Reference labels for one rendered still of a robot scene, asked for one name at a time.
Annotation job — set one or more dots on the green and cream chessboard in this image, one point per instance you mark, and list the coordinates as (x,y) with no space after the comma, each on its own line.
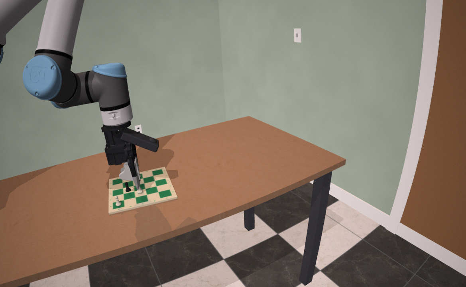
(156,186)

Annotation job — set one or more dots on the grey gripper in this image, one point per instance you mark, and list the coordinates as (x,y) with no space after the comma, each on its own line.
(119,151)

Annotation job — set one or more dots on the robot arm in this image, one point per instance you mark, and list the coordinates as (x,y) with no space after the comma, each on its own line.
(48,75)

